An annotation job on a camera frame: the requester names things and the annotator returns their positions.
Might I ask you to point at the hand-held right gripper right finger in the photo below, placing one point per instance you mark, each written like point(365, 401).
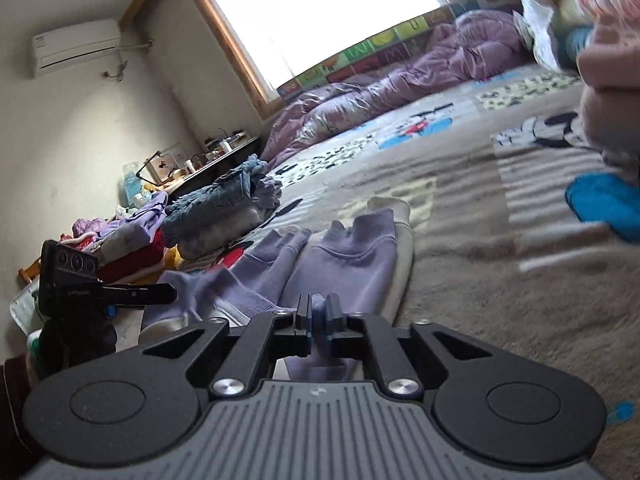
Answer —
point(327, 332)

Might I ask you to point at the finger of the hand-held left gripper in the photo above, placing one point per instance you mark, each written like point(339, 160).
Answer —
point(110, 311)
point(145, 294)

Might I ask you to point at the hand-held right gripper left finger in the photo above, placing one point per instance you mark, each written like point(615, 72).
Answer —
point(303, 325)

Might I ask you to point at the cream and lilac sweatshirt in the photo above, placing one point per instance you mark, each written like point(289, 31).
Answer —
point(350, 255)

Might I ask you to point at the person's left forearm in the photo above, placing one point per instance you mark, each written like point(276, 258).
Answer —
point(15, 410)

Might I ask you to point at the person's left hand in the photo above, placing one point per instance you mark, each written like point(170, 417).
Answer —
point(80, 345)

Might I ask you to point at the folded dark red garment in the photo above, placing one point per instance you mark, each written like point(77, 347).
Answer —
point(135, 260)

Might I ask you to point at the red floral heart cushion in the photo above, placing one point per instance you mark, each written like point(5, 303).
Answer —
point(80, 242)

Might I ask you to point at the folded yellow garment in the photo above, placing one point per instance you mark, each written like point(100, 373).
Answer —
point(172, 257)

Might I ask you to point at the purple fleece garment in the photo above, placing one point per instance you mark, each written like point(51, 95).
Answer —
point(90, 226)

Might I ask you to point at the folded lilac top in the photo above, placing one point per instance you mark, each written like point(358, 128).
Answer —
point(135, 220)

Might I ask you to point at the blue tissue pack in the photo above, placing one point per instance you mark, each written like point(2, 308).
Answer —
point(132, 185)

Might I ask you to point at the folded denim jeans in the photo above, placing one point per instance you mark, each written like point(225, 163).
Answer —
point(215, 200)

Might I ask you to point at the black desk lamp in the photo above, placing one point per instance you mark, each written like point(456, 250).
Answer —
point(150, 165)

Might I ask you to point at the framed picture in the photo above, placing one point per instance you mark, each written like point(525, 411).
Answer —
point(167, 162)

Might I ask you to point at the dark desk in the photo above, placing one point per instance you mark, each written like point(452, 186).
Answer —
point(225, 157)

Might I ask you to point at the printed cartoon mouse blanket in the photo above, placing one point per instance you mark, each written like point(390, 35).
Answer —
point(475, 270)

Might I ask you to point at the white air conditioner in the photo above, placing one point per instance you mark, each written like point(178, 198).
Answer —
point(75, 47)

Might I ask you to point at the purple duvet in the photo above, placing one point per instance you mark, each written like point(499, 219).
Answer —
point(400, 75)

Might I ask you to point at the colourful alphabet foam mat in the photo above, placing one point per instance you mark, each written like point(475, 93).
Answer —
point(360, 52)

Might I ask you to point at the wooden framed window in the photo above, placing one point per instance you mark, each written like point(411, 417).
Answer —
point(325, 10)

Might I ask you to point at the white quilt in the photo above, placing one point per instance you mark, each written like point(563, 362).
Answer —
point(540, 25)

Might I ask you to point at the blue rolled blanket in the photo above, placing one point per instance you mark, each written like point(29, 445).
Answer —
point(575, 45)

